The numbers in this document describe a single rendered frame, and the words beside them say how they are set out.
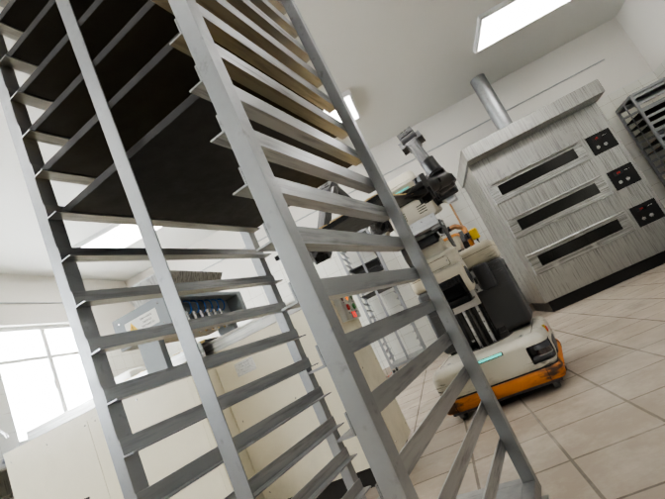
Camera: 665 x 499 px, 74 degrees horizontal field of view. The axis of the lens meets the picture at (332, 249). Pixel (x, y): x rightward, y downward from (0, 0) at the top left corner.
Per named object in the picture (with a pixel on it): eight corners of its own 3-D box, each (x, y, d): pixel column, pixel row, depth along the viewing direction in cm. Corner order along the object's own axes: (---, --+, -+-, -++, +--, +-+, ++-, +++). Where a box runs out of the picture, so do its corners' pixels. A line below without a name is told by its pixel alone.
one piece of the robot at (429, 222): (415, 267, 248) (397, 234, 252) (459, 245, 237) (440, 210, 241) (407, 269, 233) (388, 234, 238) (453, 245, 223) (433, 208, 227)
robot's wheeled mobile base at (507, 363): (467, 385, 288) (449, 349, 293) (564, 349, 264) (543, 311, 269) (447, 421, 228) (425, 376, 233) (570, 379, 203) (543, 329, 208)
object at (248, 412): (272, 526, 203) (204, 345, 221) (301, 492, 235) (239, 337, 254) (409, 476, 185) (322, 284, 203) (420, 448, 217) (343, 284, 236)
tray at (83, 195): (253, 230, 137) (251, 226, 138) (358, 160, 122) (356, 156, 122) (63, 216, 84) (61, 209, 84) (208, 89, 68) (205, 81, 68)
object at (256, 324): (38, 441, 254) (34, 430, 255) (42, 440, 256) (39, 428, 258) (334, 292, 202) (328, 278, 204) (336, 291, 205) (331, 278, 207)
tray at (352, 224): (341, 240, 195) (340, 237, 195) (421, 194, 179) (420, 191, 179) (275, 260, 139) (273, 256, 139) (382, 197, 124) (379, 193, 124)
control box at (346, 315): (341, 323, 204) (330, 295, 207) (355, 319, 227) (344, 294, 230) (348, 319, 203) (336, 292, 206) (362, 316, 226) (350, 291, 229)
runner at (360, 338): (428, 313, 115) (424, 302, 115) (437, 308, 113) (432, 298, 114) (309, 374, 57) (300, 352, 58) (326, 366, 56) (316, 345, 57)
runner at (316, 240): (398, 251, 118) (393, 242, 119) (407, 247, 117) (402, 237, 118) (256, 251, 61) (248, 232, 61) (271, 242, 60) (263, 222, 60)
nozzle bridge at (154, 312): (133, 387, 210) (111, 322, 217) (218, 361, 279) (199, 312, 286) (185, 360, 202) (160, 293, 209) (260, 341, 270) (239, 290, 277)
